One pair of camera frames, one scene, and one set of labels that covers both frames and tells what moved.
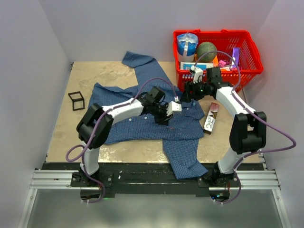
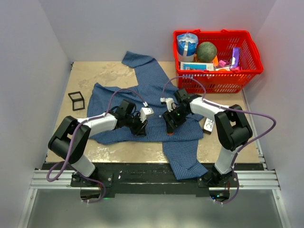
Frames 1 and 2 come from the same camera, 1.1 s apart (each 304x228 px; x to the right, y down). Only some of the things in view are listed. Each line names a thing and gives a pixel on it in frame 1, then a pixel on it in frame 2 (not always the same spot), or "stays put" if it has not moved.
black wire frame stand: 78,99 stays put
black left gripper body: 159,113 → 135,125
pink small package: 223,63 stays put
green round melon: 205,47 stays put
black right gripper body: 198,90 → 177,116
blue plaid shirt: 180,136 stays put
